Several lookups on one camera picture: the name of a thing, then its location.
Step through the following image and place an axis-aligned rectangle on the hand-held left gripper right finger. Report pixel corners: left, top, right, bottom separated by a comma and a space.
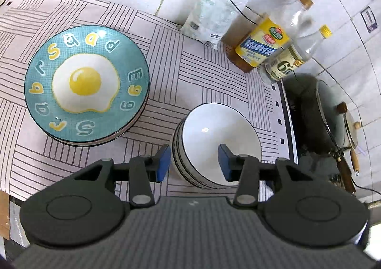
218, 144, 314, 208

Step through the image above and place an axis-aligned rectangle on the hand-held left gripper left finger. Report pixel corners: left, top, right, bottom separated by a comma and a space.
74, 144, 172, 209

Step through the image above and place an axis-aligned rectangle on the white ribbed bowl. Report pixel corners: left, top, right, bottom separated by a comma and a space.
175, 114, 227, 191
172, 122, 209, 189
180, 103, 262, 190

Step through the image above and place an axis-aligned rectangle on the blue fried egg plate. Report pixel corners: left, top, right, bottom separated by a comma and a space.
24, 25, 150, 143

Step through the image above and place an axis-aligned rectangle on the dark wok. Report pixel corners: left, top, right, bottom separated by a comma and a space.
283, 74, 358, 168

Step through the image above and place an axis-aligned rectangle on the striped table mat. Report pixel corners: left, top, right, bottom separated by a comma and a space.
0, 0, 300, 200

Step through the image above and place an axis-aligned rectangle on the white label bottle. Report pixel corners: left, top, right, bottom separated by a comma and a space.
259, 25, 332, 85

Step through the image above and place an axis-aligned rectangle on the yellow label bottle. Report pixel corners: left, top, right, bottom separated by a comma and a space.
228, 0, 314, 73

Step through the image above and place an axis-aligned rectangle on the glass lid with wooden knob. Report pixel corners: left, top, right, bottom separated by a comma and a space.
316, 79, 362, 151

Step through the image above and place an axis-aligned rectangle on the white plastic bag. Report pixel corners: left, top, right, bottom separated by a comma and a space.
180, 0, 249, 49

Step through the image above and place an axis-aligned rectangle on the brown cardboard piece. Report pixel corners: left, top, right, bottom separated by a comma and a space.
0, 191, 11, 240

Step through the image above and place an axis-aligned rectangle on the wooden-handled utensil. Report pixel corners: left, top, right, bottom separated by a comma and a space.
338, 147, 361, 194

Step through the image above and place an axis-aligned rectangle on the wall sticker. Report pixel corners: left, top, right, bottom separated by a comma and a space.
360, 7, 379, 34

